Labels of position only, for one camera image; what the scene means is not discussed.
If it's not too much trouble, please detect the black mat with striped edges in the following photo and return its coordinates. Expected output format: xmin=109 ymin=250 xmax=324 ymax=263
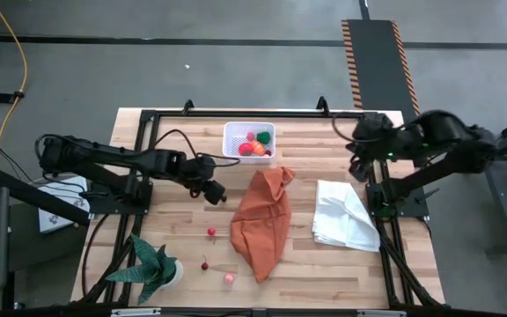
xmin=340 ymin=18 xmax=434 ymax=169

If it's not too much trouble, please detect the green plant in white pot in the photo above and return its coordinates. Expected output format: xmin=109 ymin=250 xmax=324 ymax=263
xmin=105 ymin=232 xmax=185 ymax=306

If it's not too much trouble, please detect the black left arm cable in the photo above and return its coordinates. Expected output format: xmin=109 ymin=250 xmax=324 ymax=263
xmin=151 ymin=128 xmax=241 ymax=168

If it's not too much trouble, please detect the dark brown cable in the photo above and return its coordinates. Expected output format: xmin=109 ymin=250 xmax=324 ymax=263
xmin=80 ymin=213 xmax=112 ymax=299

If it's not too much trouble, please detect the black aluminium table frame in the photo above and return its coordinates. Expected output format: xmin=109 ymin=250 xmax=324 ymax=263
xmin=70 ymin=95 xmax=446 ymax=309

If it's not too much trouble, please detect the white printed box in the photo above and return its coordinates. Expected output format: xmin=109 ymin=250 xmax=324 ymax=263
xmin=37 ymin=175 xmax=92 ymax=234

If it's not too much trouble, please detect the orange cloth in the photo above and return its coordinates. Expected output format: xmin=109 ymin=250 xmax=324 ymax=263
xmin=229 ymin=166 xmax=297 ymax=284

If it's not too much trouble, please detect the white plastic basket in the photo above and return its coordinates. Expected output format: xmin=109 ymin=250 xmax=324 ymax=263
xmin=221 ymin=121 xmax=277 ymax=166

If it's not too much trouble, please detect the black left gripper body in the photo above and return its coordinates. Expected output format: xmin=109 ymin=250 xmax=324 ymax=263
xmin=182 ymin=158 xmax=217 ymax=190

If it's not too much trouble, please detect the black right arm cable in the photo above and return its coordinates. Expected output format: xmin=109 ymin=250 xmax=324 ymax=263
xmin=330 ymin=113 xmax=369 ymax=146

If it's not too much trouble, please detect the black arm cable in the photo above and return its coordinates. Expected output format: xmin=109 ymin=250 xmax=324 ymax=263
xmin=151 ymin=128 xmax=241 ymax=168
xmin=330 ymin=113 xmax=369 ymax=146

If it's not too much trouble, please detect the black diagonal support beam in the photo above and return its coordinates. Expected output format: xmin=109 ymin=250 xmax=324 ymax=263
xmin=0 ymin=166 xmax=92 ymax=228

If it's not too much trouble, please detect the white cloth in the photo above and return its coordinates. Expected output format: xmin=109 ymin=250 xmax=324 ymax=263
xmin=311 ymin=179 xmax=382 ymax=253

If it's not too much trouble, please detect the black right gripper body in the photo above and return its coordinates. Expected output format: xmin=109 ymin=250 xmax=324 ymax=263
xmin=352 ymin=113 xmax=398 ymax=153

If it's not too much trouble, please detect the yellow cable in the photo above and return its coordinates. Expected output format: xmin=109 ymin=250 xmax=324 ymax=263
xmin=0 ymin=0 xmax=29 ymax=169

